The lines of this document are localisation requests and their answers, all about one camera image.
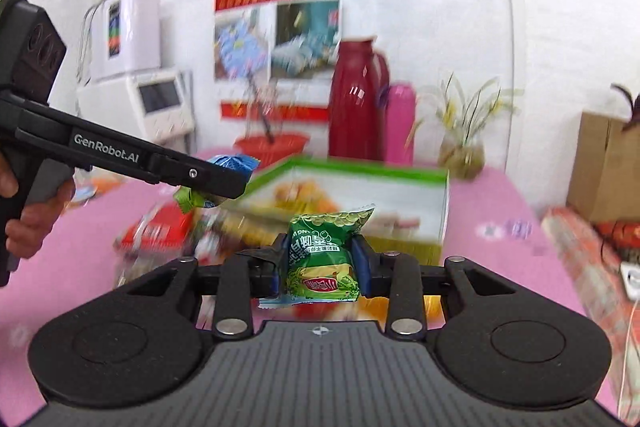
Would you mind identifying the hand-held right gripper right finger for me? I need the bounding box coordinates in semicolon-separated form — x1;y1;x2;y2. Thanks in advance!
351;234;518;340

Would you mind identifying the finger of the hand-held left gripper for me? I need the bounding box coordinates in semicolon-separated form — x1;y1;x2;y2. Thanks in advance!
147;151;252;208

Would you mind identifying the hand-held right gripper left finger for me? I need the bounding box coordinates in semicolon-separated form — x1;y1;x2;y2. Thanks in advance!
112;243;288;340

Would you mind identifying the blue green snack packet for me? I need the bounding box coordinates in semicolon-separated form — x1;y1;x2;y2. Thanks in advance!
174;153;262;214

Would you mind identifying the green rimmed white box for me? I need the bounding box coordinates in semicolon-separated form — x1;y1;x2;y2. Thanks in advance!
222;155;451;265

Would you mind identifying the person's left hand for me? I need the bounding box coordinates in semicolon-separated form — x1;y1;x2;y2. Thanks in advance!
0;155;77;260

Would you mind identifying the orange snack packet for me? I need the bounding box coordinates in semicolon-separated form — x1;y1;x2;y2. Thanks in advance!
65;174;126;210

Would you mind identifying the white appliance with screen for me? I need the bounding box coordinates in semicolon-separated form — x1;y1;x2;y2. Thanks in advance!
77;69;197;152

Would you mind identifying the red snack packet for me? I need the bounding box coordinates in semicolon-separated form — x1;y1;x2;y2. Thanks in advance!
116;203;197;258

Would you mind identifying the red plastic basin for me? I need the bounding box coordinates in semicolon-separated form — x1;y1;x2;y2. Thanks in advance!
234;133;308;168

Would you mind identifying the white water purifier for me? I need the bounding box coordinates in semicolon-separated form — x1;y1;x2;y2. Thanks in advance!
89;0;162;82

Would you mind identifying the blue floral bedding poster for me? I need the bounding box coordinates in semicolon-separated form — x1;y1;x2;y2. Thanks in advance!
214;9;276;80

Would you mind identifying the pink thermos bottle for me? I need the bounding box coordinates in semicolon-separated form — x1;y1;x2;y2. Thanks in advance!
379;82;417;165

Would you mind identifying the pink tablecloth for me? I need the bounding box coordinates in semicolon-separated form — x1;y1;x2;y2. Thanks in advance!
0;147;621;427

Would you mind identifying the green plant in glass vase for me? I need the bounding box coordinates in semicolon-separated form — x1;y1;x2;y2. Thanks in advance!
407;74;523;180

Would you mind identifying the red thermos jug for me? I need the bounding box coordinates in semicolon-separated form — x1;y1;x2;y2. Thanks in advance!
328;36;392;162

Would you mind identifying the teal bedding poster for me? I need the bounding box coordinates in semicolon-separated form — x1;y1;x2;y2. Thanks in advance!
270;0;343;80

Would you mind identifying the floral patterned blanket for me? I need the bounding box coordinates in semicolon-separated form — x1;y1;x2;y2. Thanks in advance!
541;206;640;423

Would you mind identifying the large cardboard box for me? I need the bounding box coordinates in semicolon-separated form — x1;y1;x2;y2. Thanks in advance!
567;111;640;224

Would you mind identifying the red cushion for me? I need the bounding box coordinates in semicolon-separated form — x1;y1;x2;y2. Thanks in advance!
597;219;640;253

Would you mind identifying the white power strip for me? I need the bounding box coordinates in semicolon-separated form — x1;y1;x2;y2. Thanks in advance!
620;259;640;303

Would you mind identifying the red wall banner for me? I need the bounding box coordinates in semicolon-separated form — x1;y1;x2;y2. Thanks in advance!
220;101;331;122

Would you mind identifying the white wall conduit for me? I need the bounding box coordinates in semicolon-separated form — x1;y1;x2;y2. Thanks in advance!
492;0;517;188

